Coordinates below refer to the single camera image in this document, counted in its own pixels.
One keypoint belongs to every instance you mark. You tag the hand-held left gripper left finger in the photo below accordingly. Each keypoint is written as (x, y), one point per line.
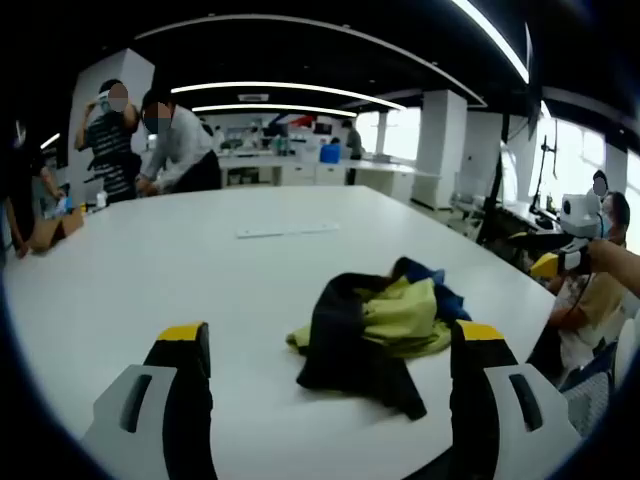
(185, 390)

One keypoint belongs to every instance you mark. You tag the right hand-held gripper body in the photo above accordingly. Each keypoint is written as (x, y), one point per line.
(575, 212)

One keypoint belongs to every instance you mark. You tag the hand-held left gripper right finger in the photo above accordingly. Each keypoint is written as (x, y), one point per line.
(475, 400)

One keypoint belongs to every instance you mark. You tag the white template panel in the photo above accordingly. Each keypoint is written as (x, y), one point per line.
(287, 231)

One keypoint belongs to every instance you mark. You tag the black stand pole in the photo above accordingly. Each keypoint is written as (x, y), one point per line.
(492, 200)

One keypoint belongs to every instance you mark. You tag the grey mesh office chair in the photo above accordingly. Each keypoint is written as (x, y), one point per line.
(590, 395)

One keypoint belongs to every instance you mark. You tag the brown cardboard box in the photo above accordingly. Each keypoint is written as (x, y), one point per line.
(55, 230)

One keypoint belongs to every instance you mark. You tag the blue plastic bin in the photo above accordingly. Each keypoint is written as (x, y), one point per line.
(331, 154)

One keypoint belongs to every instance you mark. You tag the white lab counter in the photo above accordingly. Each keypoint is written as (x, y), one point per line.
(300, 175)

